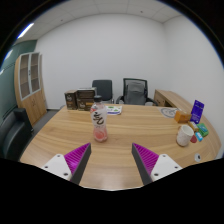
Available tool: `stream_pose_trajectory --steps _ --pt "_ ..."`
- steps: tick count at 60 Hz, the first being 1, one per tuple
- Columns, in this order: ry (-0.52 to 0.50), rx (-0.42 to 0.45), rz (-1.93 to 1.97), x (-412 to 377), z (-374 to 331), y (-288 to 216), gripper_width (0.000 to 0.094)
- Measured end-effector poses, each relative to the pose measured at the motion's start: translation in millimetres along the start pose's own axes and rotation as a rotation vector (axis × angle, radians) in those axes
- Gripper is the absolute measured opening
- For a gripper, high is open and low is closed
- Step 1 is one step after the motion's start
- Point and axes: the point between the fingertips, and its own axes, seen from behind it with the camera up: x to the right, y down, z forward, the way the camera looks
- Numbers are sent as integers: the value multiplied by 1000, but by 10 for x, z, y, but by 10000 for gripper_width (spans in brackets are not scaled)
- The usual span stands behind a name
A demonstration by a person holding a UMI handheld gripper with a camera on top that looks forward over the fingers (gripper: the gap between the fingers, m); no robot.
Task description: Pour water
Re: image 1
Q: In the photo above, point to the small dark brown carton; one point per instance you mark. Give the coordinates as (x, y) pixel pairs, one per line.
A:
(70, 100)

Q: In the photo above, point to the clear drink bottle black cap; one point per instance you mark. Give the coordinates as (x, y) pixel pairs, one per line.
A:
(99, 121)

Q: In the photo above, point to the black mesh office chair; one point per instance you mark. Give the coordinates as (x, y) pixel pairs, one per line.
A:
(120, 99)

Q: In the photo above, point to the flat round red coaster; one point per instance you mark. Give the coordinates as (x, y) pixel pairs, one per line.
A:
(193, 139)

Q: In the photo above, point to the black leather sofa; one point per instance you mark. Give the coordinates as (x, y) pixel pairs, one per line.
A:
(13, 131)

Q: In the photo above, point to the grey backpack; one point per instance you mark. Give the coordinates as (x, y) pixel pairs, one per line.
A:
(135, 92)

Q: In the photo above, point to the dark brown flat carton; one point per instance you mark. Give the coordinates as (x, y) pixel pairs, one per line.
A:
(85, 93)

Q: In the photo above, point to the dark grey office chair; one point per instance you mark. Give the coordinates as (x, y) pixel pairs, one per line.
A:
(102, 88)

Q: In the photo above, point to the white patterned mug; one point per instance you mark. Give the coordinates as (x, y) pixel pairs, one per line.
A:
(184, 135)

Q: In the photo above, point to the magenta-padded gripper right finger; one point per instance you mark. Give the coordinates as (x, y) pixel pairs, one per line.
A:
(146, 159)

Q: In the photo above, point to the purple hanging package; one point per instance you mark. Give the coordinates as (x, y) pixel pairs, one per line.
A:
(197, 111)

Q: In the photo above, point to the wooden glass-door shelf cabinet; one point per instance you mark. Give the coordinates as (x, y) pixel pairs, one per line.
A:
(30, 90)

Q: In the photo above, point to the small blue box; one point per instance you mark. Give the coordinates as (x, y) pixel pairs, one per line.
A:
(199, 136)

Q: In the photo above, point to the long ceiling light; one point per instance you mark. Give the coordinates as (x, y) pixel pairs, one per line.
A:
(25, 30)

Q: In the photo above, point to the green box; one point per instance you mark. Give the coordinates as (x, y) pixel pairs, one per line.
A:
(203, 129)

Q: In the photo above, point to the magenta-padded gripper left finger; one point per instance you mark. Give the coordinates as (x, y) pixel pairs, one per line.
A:
(77, 159)

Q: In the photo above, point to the small tan box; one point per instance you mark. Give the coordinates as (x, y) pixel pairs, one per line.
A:
(182, 116)

